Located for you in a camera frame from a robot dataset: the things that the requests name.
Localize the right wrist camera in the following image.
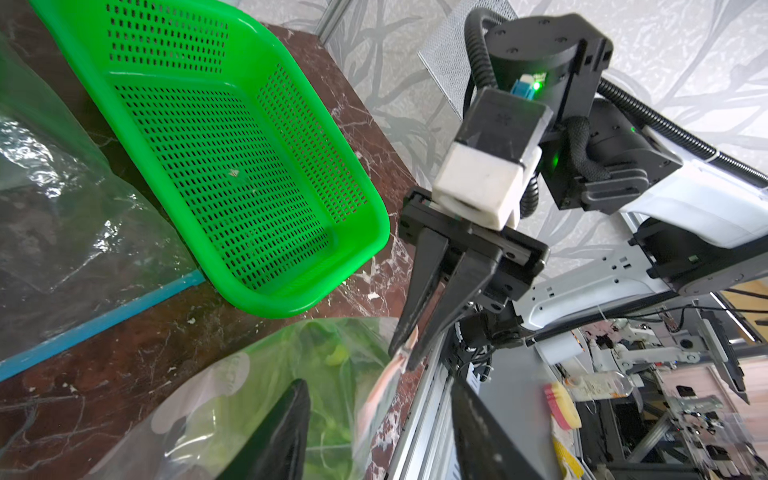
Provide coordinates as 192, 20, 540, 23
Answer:
432, 88, 553, 231

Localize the clear zip-top bag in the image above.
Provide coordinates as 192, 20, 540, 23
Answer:
1, 45, 203, 378
86, 317, 405, 479

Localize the green plastic basket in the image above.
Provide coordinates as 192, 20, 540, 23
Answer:
33, 0, 390, 319

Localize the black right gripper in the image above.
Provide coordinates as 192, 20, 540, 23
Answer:
389, 187, 549, 371

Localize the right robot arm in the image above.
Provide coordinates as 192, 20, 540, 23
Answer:
389, 7, 767, 370

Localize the aluminium frame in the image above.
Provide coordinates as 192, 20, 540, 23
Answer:
315, 0, 352, 44

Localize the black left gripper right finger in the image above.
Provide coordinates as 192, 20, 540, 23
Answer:
451, 379, 543, 480

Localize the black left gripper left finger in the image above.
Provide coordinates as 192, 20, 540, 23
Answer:
218, 379, 311, 480

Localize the chinese cabbage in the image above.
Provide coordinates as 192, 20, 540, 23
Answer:
169, 318, 390, 479

